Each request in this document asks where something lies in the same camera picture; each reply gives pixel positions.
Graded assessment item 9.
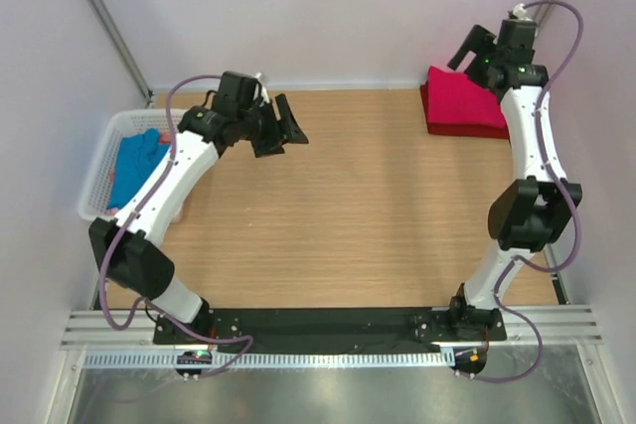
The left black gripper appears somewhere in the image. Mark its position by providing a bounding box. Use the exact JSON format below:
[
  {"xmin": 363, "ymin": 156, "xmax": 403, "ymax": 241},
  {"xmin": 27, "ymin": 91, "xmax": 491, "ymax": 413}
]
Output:
[{"xmin": 238, "ymin": 95, "xmax": 308, "ymax": 159}]

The magenta pink t shirt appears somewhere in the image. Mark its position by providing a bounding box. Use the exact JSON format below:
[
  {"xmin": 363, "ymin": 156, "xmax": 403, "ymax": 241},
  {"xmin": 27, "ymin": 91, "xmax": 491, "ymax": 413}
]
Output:
[{"xmin": 426, "ymin": 67, "xmax": 506, "ymax": 131}]

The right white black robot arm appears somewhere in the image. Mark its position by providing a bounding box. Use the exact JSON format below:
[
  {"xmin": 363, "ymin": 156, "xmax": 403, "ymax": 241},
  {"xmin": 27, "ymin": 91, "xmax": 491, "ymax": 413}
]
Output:
[{"xmin": 443, "ymin": 18, "xmax": 582, "ymax": 341}]

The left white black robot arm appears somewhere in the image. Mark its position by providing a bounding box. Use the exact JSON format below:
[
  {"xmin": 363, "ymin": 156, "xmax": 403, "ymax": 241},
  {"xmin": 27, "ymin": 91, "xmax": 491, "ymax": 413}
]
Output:
[{"xmin": 88, "ymin": 71, "xmax": 309, "ymax": 345}]

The folded dark red t shirt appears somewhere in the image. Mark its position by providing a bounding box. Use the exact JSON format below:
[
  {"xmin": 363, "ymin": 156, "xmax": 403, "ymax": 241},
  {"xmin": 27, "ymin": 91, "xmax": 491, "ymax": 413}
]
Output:
[{"xmin": 419, "ymin": 83, "xmax": 509, "ymax": 140}]

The blue t shirt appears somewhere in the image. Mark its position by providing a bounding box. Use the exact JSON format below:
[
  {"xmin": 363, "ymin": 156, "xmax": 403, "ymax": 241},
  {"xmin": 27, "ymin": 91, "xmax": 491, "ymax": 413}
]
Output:
[{"xmin": 106, "ymin": 128, "xmax": 173, "ymax": 212}]

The white perforated plastic basket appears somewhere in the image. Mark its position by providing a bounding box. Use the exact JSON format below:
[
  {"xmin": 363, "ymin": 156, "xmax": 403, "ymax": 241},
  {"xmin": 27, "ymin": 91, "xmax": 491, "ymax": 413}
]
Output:
[{"xmin": 78, "ymin": 109, "xmax": 168, "ymax": 222}]

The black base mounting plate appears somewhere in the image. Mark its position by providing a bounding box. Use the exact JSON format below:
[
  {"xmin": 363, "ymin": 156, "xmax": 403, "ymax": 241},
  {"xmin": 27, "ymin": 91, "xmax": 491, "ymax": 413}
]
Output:
[{"xmin": 152, "ymin": 305, "xmax": 508, "ymax": 353}]

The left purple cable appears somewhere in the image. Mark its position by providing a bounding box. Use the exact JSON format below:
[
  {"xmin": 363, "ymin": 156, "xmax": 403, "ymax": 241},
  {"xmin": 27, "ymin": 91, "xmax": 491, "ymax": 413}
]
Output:
[{"xmin": 97, "ymin": 73, "xmax": 254, "ymax": 378}]

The purple cable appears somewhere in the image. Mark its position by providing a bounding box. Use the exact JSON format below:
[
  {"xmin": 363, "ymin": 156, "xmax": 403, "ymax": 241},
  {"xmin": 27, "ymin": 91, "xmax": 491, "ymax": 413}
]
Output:
[
  {"xmin": 466, "ymin": 0, "xmax": 585, "ymax": 383},
  {"xmin": 97, "ymin": 73, "xmax": 254, "ymax": 378}
]

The left aluminium frame post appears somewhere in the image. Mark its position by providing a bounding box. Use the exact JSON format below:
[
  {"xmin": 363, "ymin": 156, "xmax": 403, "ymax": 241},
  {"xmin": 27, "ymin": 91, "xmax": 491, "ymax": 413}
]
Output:
[{"xmin": 86, "ymin": 0, "xmax": 153, "ymax": 106}]

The white slotted cable duct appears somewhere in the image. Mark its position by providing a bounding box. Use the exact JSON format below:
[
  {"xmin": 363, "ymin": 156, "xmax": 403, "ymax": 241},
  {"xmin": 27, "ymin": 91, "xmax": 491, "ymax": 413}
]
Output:
[{"xmin": 83, "ymin": 350, "xmax": 455, "ymax": 370}]

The aluminium front rail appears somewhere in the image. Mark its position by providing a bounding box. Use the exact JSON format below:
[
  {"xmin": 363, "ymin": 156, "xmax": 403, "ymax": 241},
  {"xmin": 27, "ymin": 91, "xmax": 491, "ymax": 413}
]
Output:
[{"xmin": 62, "ymin": 305, "xmax": 602, "ymax": 350}]

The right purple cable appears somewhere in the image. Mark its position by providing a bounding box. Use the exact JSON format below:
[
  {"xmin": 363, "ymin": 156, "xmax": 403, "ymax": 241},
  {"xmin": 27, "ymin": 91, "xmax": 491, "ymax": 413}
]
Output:
[{"xmin": 466, "ymin": 0, "xmax": 585, "ymax": 383}]

